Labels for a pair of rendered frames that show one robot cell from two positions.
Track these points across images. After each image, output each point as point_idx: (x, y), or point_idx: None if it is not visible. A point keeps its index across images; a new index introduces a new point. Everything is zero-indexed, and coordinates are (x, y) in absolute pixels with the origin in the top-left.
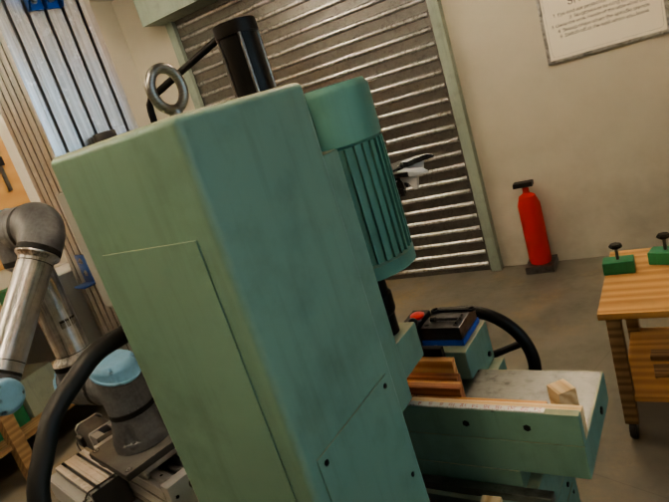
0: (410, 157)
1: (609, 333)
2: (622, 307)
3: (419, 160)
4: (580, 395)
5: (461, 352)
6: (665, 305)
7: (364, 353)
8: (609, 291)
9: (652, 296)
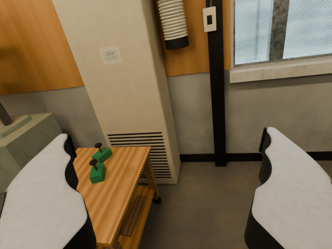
0: (7, 206)
1: (114, 248)
2: (108, 225)
3: (76, 177)
4: None
5: None
6: (120, 200)
7: None
8: None
9: (103, 206)
